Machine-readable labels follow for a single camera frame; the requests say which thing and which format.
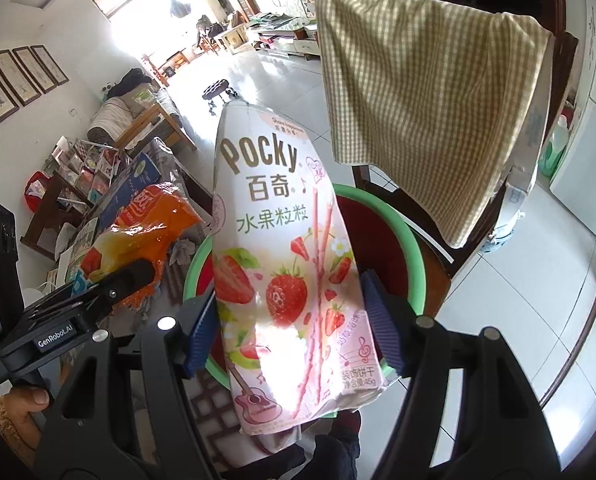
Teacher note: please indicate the blue book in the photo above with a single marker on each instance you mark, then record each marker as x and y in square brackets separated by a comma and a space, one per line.
[132, 181]

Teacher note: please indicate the orange snack bag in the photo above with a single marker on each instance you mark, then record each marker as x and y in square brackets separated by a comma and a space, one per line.
[154, 219]

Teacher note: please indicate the left hand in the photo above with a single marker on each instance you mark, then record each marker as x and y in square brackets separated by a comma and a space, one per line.
[19, 404]

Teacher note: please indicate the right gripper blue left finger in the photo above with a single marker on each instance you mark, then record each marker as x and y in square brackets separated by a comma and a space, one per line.
[200, 324]

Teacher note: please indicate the white refrigerator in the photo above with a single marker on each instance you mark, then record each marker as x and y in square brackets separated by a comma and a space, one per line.
[574, 183]

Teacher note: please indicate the framed wall pictures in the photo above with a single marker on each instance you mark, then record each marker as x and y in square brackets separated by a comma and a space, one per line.
[26, 74]

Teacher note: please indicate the magazine rack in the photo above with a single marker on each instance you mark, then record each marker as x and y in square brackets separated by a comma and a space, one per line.
[88, 166]

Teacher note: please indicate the small round wheeled stool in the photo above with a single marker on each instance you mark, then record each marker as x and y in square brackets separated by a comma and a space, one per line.
[219, 89]

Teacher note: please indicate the red green trash bin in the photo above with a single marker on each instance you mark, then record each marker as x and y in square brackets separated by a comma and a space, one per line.
[381, 240]

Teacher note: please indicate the pink Pocky box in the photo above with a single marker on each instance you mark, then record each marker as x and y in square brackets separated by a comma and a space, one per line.
[294, 328]

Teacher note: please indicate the wooden TV cabinet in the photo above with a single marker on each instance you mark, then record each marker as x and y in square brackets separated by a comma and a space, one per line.
[284, 35]

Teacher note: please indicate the dark wooden chair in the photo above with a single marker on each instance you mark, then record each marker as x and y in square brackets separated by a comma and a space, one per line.
[487, 212]

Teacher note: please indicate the wooden sofa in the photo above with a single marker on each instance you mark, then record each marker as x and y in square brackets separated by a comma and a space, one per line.
[136, 109]

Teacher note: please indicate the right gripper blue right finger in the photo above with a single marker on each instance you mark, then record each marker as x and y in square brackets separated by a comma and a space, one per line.
[388, 315]

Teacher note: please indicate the checkered yellow cloth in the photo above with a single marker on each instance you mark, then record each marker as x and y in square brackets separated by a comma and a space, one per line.
[425, 90]

